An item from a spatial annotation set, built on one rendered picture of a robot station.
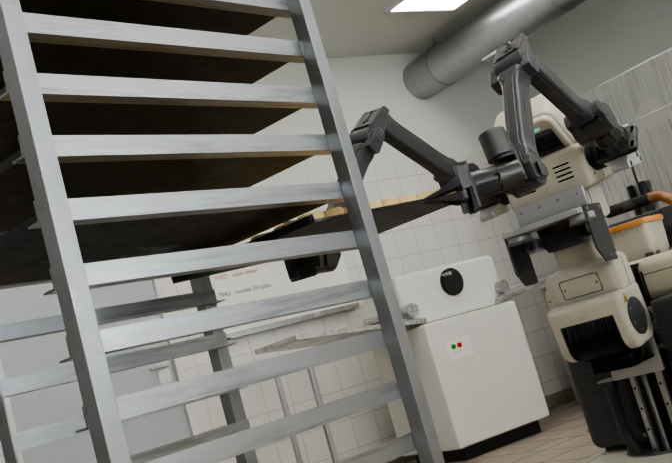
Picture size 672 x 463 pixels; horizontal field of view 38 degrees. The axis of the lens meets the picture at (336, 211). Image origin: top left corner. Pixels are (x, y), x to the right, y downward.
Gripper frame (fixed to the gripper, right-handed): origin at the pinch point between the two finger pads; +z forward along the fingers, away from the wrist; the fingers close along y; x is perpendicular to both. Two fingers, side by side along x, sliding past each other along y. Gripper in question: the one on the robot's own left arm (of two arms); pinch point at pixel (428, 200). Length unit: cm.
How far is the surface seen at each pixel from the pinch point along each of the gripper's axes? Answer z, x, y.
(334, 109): 15.2, -22.7, -17.7
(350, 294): 22.8, -25.4, 14.5
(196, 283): 49.1, 9.0, 1.2
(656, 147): -223, 391, -36
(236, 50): 29, -33, -30
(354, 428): 4, 482, 76
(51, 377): 75, -19, 12
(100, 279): 57, -60, 4
